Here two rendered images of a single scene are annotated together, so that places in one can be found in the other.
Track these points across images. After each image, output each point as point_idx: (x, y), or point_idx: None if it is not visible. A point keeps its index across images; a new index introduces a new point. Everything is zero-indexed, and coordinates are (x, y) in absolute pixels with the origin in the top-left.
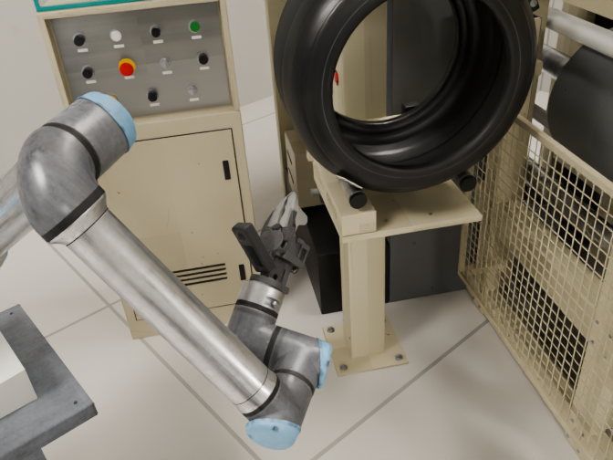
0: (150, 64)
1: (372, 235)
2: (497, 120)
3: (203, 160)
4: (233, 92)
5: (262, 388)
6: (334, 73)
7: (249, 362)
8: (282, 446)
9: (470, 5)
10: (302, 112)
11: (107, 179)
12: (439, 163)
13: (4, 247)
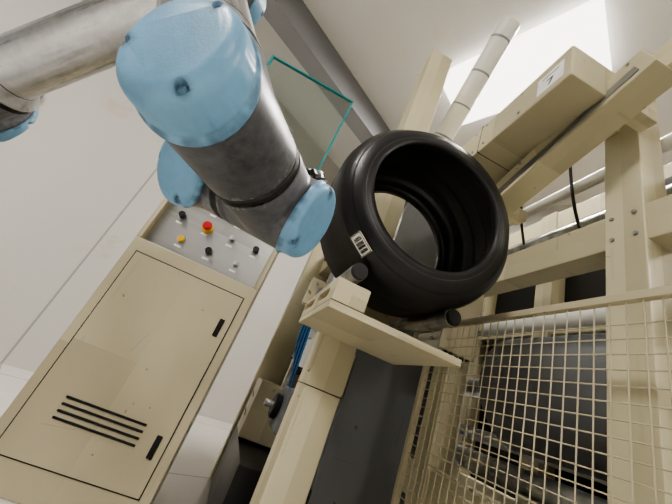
0: (222, 235)
1: (359, 315)
2: (486, 264)
3: (208, 309)
4: (261, 276)
5: (243, 16)
6: (385, 156)
7: (248, 10)
8: (186, 65)
9: (449, 244)
10: (350, 172)
11: (126, 279)
12: (438, 270)
13: (42, 47)
